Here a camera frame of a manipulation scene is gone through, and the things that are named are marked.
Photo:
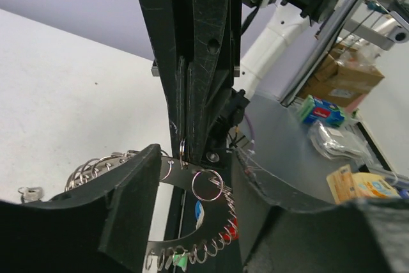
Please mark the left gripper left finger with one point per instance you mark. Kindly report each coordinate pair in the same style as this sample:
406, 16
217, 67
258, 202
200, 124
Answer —
101, 226

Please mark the blue green tissue pack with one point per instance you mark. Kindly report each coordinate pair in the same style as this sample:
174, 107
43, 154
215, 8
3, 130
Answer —
315, 109

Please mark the cardboard box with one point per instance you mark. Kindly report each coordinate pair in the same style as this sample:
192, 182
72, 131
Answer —
344, 77

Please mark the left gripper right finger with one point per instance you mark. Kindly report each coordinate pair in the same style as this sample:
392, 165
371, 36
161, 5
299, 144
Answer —
282, 229

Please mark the clear plastic bag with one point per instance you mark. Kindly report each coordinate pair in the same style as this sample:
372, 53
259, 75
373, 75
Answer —
334, 143

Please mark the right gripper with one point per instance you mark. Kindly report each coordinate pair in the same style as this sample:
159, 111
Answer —
201, 39

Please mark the key with red tag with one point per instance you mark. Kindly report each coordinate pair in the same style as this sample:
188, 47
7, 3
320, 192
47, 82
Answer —
230, 232

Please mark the key with black tag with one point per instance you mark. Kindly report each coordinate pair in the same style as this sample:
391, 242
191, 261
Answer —
30, 194

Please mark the key with green tag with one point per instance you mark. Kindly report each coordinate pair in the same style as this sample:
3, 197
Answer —
180, 260

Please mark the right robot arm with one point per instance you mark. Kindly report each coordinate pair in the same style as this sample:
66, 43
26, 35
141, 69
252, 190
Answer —
267, 30

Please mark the metal keyring disc with rings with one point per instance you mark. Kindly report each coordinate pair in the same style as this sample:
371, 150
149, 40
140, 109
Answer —
216, 197

